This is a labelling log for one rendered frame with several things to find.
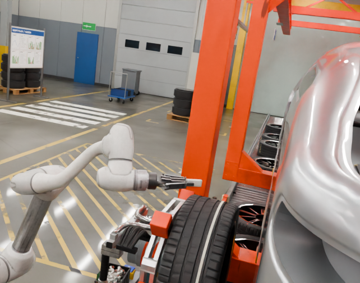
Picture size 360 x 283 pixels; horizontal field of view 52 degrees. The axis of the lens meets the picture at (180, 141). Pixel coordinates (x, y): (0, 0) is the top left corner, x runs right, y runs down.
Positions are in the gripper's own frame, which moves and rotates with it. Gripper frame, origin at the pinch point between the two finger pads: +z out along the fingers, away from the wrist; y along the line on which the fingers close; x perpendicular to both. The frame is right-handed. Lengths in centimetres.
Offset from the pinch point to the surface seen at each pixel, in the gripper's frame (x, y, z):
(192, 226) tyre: -12.8, 14.8, -1.6
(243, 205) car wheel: -92, -157, 87
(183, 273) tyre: -25.5, 27.8, -5.5
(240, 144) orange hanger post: -53, -222, 97
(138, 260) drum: -42.3, -2.9, -20.8
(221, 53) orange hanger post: 52, -55, 18
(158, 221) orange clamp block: -11.8, 13.3, -15.2
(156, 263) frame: -27.7, 19.2, -15.3
